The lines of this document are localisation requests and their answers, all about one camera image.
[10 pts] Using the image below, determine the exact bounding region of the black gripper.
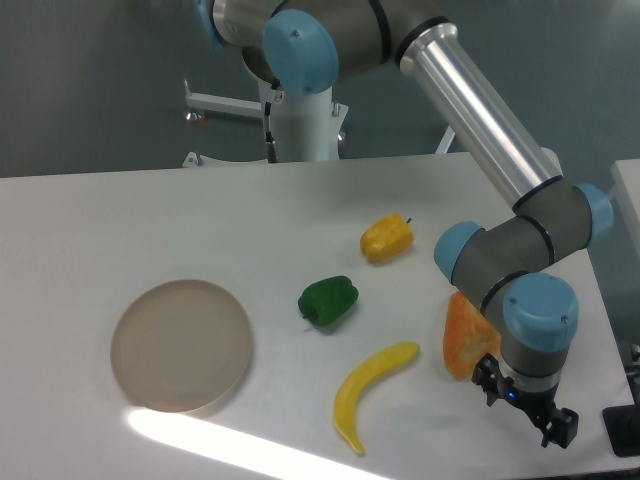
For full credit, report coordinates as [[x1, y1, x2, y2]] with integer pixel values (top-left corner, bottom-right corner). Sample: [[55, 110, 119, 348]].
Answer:
[[471, 353, 579, 448]]

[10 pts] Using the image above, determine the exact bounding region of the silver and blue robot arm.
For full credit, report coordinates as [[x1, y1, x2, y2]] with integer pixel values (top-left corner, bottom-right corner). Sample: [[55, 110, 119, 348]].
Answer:
[[195, 1, 613, 447]]

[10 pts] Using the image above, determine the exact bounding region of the orange bell pepper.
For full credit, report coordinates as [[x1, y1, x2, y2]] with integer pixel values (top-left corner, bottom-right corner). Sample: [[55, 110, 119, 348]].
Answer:
[[443, 291, 501, 381]]

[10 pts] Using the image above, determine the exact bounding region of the yellow bell pepper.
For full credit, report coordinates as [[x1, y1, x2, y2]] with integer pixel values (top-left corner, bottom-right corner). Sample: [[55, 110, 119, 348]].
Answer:
[[360, 213, 414, 263]]

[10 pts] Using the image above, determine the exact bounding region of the green bell pepper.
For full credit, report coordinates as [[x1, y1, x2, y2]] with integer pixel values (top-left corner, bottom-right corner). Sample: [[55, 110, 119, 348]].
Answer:
[[297, 275, 359, 328]]

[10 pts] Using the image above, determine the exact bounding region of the black box at table edge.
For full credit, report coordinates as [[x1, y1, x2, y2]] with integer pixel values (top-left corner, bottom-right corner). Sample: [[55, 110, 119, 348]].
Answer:
[[602, 405, 639, 458]]

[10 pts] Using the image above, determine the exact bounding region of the yellow banana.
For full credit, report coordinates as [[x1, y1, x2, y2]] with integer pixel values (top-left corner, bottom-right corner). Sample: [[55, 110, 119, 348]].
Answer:
[[332, 341, 420, 456]]

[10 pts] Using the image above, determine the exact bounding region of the white table at right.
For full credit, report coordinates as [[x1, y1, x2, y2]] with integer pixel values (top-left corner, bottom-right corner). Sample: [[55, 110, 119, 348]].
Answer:
[[611, 159, 640, 230]]

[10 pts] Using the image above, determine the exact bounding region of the beige round plate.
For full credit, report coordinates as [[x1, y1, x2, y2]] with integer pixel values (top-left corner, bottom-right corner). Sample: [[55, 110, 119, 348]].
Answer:
[[110, 279, 253, 413]]

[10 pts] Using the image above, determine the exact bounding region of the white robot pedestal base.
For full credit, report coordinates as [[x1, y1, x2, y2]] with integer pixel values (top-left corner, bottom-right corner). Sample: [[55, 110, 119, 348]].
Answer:
[[180, 78, 457, 168]]

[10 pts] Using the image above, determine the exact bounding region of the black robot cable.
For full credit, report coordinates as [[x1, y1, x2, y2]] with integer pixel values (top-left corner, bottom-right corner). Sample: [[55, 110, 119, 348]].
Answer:
[[263, 79, 282, 164]]

